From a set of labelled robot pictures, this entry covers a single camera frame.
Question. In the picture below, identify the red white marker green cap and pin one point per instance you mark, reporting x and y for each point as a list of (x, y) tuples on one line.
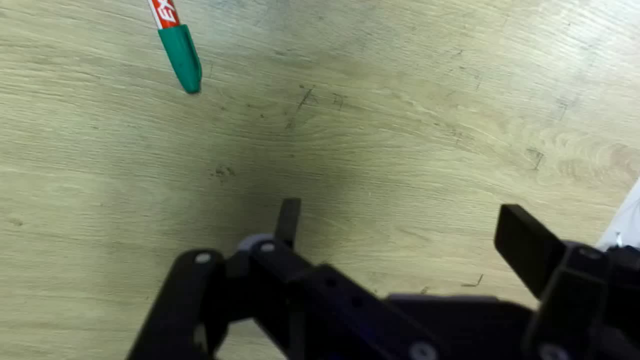
[(181, 53)]

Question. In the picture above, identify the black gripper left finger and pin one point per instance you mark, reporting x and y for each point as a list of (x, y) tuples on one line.
[(201, 301)]

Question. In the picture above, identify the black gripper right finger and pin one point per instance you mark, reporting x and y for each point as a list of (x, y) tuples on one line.
[(573, 292)]

